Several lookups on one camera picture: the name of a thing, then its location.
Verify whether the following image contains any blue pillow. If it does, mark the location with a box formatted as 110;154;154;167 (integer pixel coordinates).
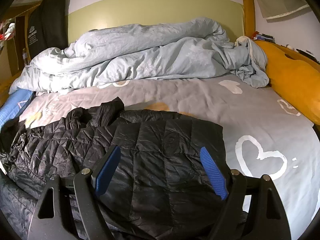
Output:
0;89;35;129

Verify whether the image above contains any grey heart-print bed sheet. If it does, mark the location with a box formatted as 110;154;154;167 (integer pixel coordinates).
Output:
15;74;319;239

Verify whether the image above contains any cluttered wooden shelf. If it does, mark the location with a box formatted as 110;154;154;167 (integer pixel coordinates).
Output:
0;18;15;50

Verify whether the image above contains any black puffer down jacket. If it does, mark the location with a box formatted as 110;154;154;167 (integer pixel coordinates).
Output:
1;98;230;239

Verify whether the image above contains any green padded headboard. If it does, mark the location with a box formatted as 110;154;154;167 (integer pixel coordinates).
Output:
67;0;245;42

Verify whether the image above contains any light blue crumpled duvet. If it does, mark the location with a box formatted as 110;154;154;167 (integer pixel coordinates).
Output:
9;17;269;93

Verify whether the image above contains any wooden bed frame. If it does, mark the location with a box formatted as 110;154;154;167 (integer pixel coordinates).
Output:
1;0;319;106

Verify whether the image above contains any orange long pillow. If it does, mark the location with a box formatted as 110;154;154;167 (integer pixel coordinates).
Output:
256;41;320;125

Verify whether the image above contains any black hanging garment bag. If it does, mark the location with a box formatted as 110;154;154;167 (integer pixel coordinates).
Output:
27;0;68;59

